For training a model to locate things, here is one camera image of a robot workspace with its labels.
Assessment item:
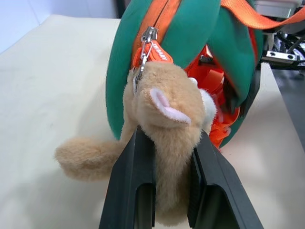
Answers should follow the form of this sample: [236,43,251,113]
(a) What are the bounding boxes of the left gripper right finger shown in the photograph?
[187,129,263,229]

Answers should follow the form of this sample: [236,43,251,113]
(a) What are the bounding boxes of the silver metal bracket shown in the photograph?
[264,49,300,64]

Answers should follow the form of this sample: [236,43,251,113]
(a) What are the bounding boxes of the tan plush toy keychain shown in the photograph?
[54,62,219,227]

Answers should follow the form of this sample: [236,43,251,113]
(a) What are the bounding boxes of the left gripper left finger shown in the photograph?
[98,127,157,229]

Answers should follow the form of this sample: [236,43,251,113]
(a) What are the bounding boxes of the green and orange backpack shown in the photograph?
[108,0,305,150]

